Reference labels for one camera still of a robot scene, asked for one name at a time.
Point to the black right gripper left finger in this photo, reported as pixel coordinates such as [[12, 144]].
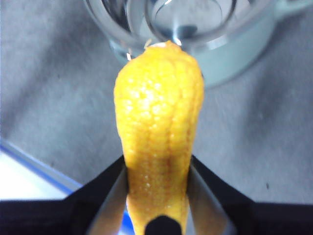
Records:
[[49, 218]]

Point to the pale green electric pot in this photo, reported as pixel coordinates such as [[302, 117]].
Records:
[[232, 58]]

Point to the yellow corn cob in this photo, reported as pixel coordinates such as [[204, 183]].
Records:
[[159, 110]]

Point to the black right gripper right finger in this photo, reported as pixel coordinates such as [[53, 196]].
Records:
[[256, 220]]

